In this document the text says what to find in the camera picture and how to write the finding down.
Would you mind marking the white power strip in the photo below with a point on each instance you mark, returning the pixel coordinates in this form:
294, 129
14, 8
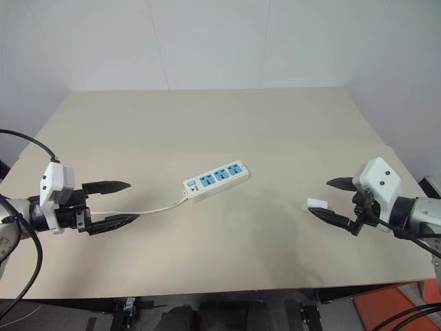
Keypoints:
215, 181

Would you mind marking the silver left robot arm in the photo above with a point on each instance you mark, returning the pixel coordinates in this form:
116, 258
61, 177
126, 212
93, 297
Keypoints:
17, 210

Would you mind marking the silver table clamp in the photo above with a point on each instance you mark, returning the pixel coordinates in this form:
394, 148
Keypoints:
129, 307
306, 312

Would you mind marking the small white plug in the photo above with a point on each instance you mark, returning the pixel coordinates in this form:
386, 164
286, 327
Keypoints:
315, 204

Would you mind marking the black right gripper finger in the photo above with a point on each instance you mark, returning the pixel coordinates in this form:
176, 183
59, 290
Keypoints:
342, 183
332, 218

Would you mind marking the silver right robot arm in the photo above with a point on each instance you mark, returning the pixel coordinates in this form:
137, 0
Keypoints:
420, 212

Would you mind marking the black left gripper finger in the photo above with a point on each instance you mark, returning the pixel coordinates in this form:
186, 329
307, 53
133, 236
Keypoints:
107, 187
110, 224

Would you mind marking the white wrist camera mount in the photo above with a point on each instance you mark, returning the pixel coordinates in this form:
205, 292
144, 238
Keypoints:
380, 179
51, 179

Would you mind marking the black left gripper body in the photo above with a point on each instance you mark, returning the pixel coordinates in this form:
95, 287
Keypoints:
70, 215

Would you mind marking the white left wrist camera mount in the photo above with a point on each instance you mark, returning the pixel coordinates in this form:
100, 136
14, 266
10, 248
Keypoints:
51, 179

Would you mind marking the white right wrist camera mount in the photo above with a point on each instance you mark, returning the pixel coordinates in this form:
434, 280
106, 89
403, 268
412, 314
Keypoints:
380, 179

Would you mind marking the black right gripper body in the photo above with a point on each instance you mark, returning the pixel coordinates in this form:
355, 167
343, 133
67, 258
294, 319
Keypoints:
367, 210

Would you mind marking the black table frame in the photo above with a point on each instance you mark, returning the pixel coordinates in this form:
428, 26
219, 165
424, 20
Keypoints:
241, 305

